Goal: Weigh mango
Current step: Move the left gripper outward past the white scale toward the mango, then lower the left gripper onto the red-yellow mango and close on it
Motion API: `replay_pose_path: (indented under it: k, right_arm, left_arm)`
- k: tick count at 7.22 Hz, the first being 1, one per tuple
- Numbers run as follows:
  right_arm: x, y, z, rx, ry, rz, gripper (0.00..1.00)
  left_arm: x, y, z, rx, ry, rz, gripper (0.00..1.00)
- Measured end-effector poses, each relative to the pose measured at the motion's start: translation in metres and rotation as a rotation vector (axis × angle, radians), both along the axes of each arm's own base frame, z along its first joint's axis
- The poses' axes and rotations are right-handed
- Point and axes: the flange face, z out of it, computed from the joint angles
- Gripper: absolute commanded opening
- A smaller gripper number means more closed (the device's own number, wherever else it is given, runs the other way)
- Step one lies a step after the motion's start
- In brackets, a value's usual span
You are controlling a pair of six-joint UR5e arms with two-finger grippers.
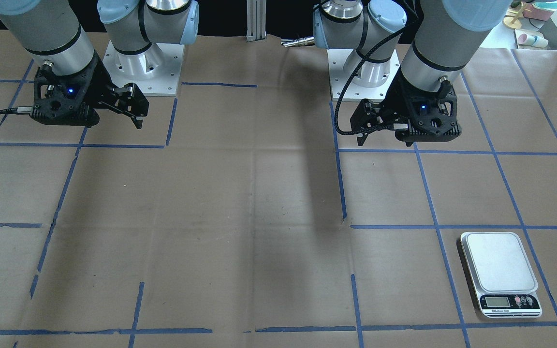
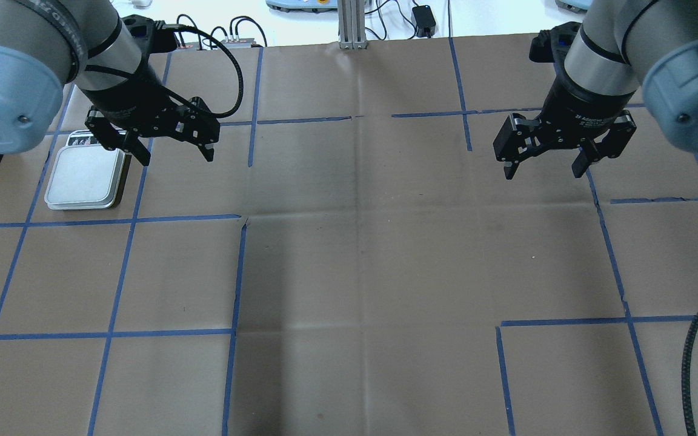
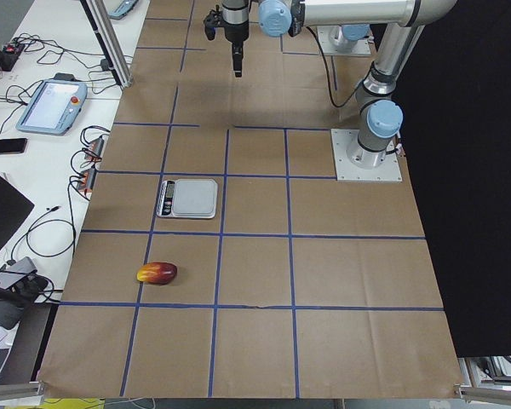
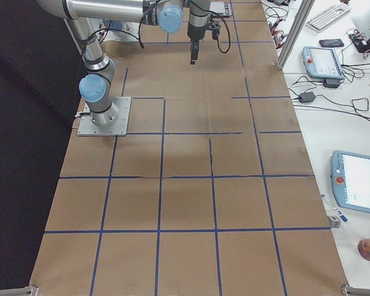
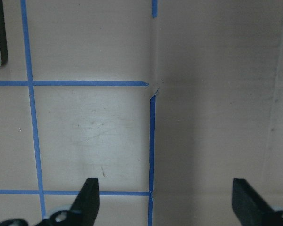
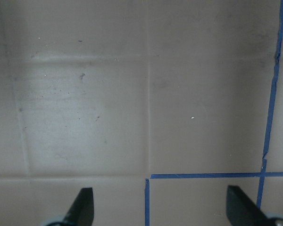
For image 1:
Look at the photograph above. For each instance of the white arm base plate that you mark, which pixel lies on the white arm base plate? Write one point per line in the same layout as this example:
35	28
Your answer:
371	82
156	71

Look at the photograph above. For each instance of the pastel cups on shelf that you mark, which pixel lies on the pastel cups on shelf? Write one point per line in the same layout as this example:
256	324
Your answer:
525	19

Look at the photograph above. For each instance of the aluminium profile post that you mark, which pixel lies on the aluminium profile post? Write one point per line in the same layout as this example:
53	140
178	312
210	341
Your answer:
256	20

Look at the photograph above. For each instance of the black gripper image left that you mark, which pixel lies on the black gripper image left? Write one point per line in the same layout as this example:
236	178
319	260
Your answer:
94	83

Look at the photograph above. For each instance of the white digital kitchen scale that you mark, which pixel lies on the white digital kitchen scale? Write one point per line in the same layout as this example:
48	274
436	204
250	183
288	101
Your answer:
502	277

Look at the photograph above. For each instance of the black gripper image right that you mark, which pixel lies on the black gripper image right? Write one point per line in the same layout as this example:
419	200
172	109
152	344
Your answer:
396	107

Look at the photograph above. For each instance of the silver metal tool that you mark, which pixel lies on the silver metal tool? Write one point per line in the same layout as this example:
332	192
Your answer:
299	42

